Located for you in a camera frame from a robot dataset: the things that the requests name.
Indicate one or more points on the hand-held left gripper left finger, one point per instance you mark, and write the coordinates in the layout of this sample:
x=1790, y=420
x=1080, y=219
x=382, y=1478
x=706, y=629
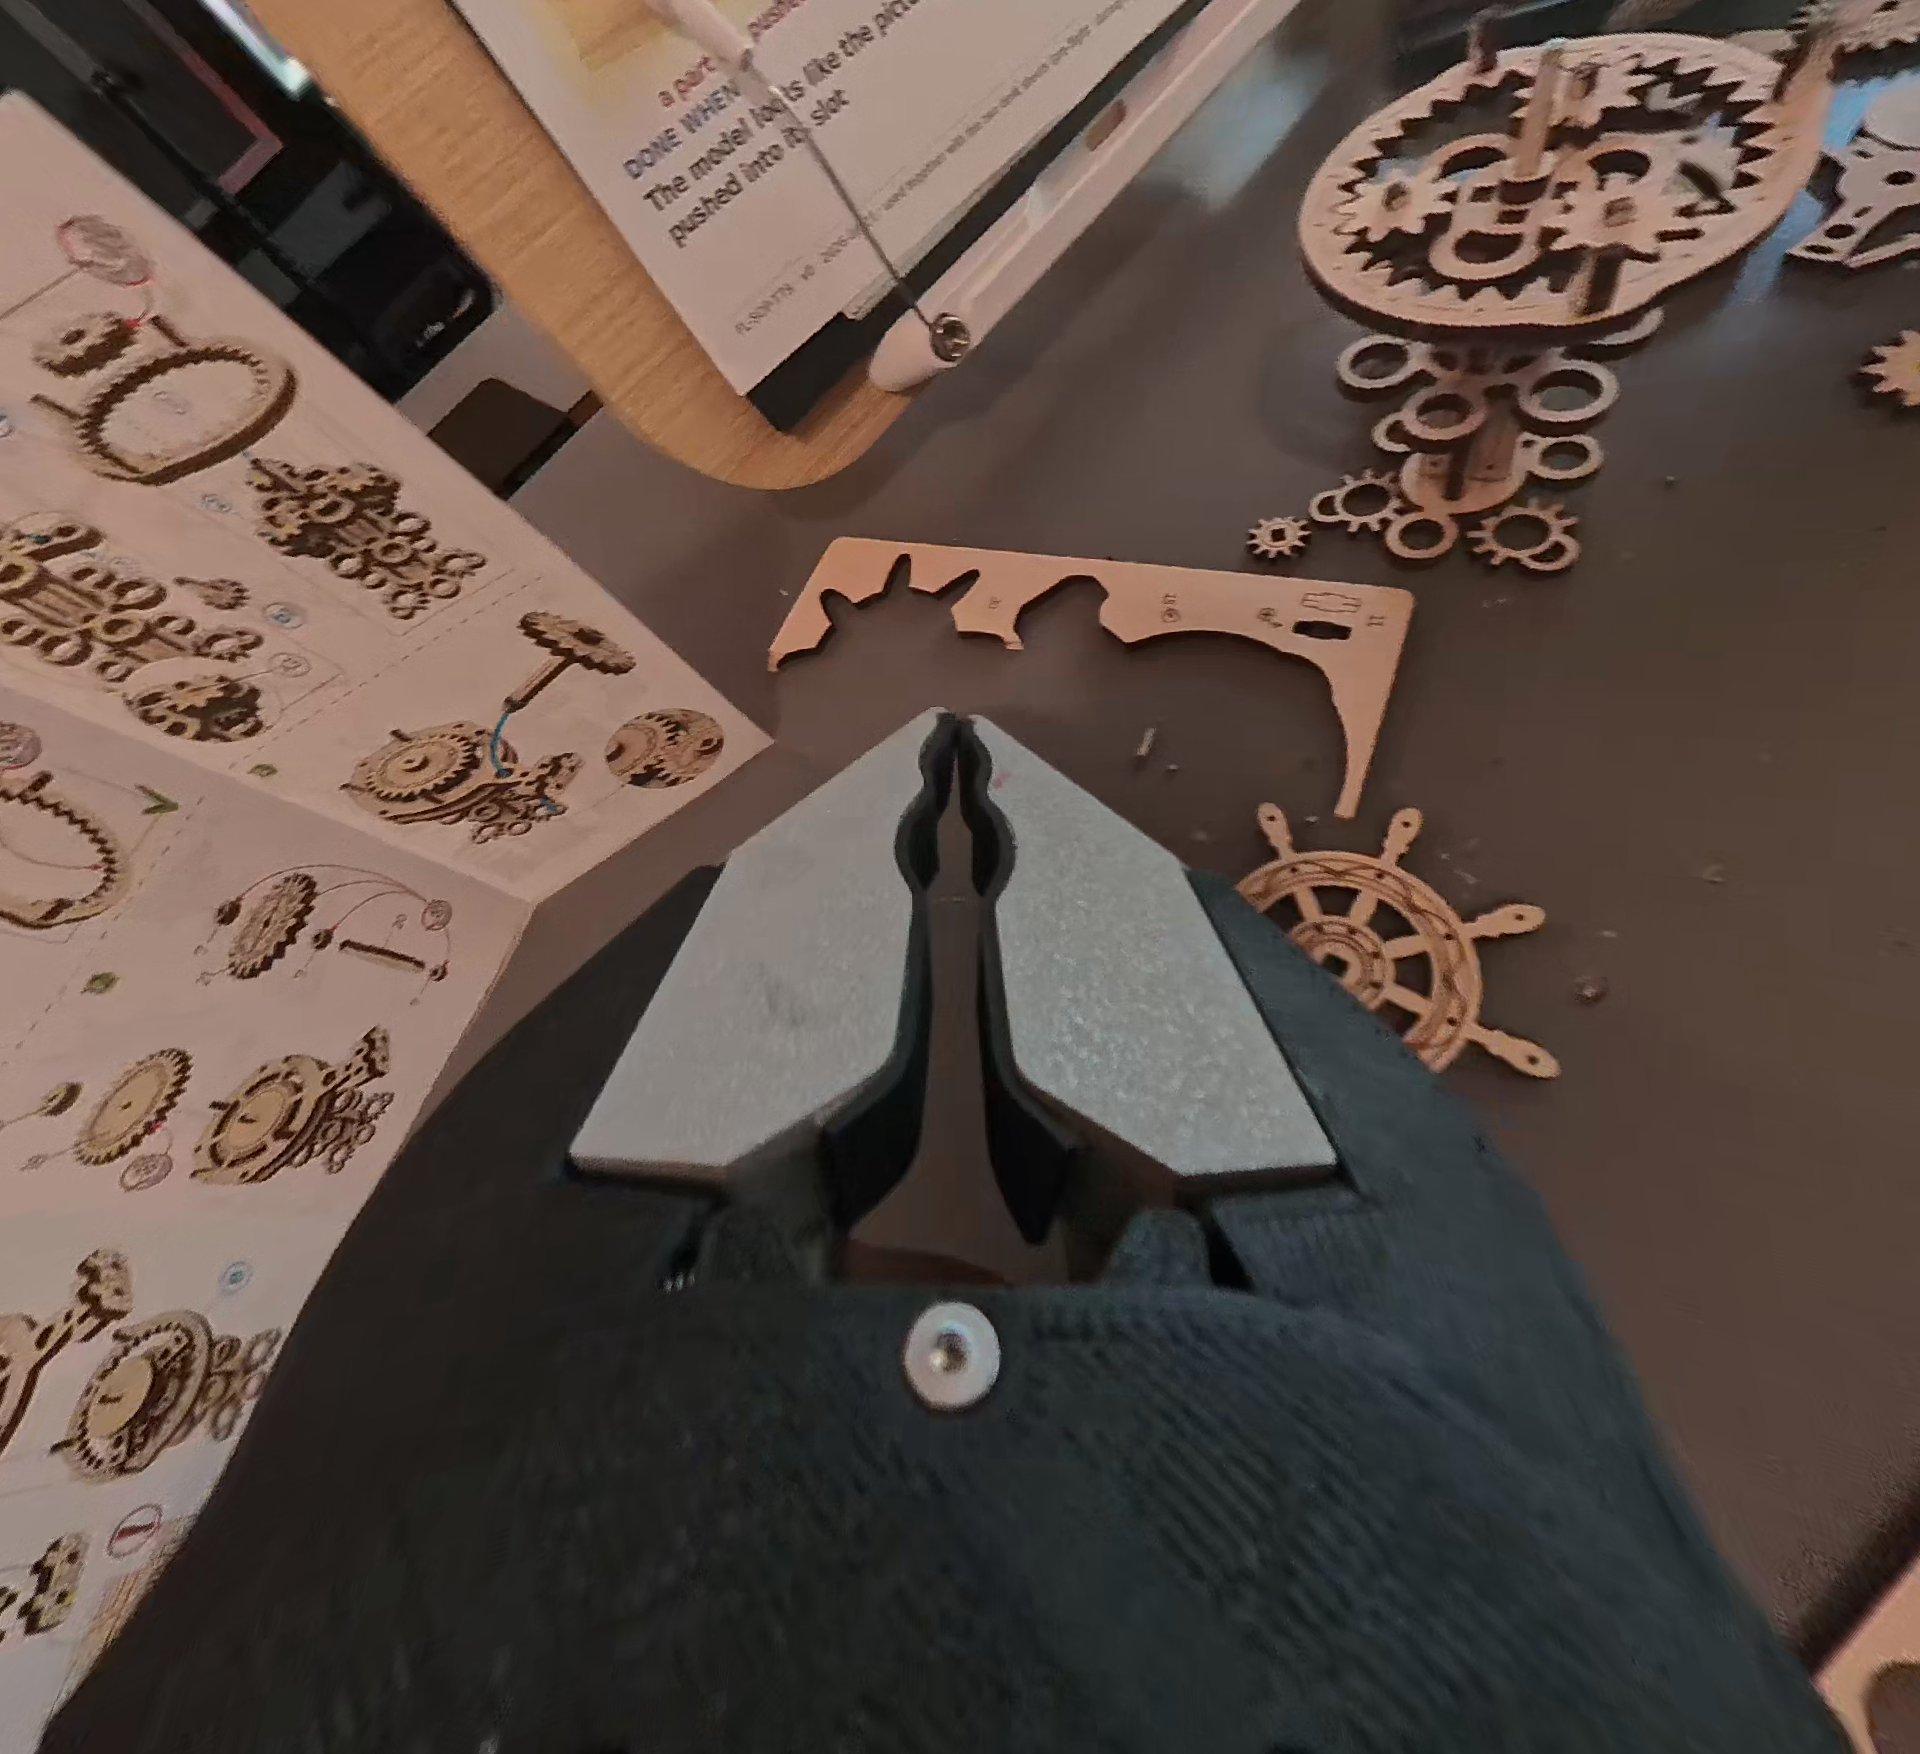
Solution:
x=764, y=1019

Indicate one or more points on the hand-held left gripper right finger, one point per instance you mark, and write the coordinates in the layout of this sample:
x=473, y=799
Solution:
x=1157, y=1019

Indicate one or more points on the paper instruction leaflet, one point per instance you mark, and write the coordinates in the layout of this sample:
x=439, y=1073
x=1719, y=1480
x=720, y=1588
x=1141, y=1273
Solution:
x=301, y=734

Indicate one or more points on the wooden gear model assembly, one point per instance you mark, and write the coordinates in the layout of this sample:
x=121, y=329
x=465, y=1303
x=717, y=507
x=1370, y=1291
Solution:
x=1501, y=321

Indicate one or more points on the small wooden gear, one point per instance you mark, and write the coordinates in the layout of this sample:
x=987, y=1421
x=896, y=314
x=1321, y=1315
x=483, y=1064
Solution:
x=1898, y=372

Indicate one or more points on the round wooden frame part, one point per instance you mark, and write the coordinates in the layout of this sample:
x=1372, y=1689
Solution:
x=1868, y=186

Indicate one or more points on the wooden ship wheel part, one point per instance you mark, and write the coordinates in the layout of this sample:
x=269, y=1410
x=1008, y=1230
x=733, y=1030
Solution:
x=1508, y=918

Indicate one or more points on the jagged wooden sheet strip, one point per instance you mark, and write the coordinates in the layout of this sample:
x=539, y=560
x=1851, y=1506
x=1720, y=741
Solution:
x=1275, y=614

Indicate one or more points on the wooden document stand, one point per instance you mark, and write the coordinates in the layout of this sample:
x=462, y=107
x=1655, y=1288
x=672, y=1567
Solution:
x=494, y=133

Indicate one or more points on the punched-out wooden part sheet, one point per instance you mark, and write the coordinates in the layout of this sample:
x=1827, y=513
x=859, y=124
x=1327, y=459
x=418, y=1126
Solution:
x=1883, y=1711

